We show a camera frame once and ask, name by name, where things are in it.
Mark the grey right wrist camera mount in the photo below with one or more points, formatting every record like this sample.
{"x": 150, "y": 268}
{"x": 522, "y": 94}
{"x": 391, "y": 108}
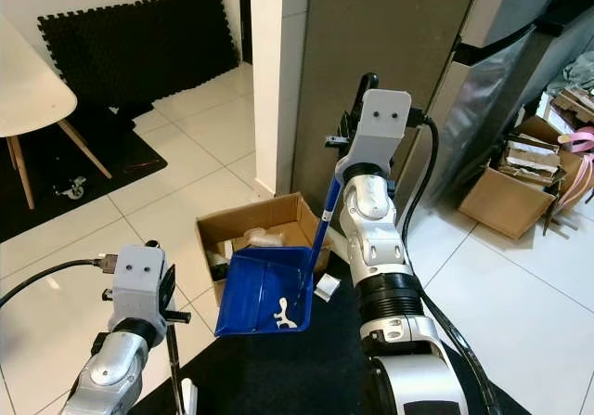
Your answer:
{"x": 380, "y": 127}

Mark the black foam puzzle mat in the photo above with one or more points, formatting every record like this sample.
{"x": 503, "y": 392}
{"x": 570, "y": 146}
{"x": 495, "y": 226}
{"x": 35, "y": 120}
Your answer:
{"x": 139, "y": 48}

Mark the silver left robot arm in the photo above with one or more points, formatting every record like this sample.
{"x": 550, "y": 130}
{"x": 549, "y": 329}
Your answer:
{"x": 116, "y": 369}

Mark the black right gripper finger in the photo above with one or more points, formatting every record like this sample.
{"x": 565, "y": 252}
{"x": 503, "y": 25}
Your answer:
{"x": 337, "y": 136}

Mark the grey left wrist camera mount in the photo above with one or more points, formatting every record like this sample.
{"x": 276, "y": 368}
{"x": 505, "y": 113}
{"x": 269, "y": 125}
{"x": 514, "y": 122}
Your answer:
{"x": 137, "y": 280}

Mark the pink curved plastic item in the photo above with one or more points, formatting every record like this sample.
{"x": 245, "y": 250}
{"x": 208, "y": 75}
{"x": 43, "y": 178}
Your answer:
{"x": 577, "y": 141}

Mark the white plastic chair wooden legs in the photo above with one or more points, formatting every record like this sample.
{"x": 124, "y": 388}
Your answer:
{"x": 32, "y": 90}

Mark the black mat under robot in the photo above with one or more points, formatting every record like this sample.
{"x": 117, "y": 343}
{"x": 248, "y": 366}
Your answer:
{"x": 288, "y": 378}

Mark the cardboard box with papers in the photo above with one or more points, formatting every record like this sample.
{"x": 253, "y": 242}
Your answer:
{"x": 506, "y": 201}

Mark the small white block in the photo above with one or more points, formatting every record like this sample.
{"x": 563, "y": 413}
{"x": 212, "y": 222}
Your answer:
{"x": 327, "y": 288}

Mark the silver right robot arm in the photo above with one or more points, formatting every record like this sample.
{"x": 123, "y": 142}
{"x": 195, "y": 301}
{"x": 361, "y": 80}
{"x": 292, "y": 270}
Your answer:
{"x": 385, "y": 257}

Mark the open cardboard rubbish box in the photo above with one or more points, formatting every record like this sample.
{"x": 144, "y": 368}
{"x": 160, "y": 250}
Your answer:
{"x": 260, "y": 220}

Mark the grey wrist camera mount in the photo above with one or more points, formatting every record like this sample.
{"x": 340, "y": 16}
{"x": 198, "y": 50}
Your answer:
{"x": 137, "y": 280}
{"x": 380, "y": 127}

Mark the tall dark grey cabinet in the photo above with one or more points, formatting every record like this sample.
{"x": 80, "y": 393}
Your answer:
{"x": 380, "y": 25}

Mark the black floor mat under chair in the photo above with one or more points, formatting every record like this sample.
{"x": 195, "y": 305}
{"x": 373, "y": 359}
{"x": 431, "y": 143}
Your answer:
{"x": 46, "y": 188}

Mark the small castor wheel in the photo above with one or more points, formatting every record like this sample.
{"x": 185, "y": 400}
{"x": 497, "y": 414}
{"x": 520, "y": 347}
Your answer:
{"x": 71, "y": 190}

